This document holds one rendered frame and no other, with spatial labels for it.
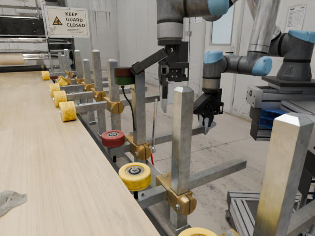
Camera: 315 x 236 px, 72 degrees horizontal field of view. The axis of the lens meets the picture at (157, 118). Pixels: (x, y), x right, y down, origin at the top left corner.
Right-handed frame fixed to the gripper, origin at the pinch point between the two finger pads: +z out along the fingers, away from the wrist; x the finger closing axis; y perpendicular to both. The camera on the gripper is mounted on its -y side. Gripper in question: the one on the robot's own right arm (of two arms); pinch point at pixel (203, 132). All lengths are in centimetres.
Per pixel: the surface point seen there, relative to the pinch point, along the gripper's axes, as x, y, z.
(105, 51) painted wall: 851, 216, -11
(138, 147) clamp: -6.5, -35.5, -3.8
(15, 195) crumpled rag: -23, -70, -9
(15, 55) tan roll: 227, -76, -26
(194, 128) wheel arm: -1.0, -6.2, -3.4
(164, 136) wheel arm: -1.5, -21.9, -3.2
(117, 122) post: 19.3, -33.8, -4.7
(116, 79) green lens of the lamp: -5, -41, -28
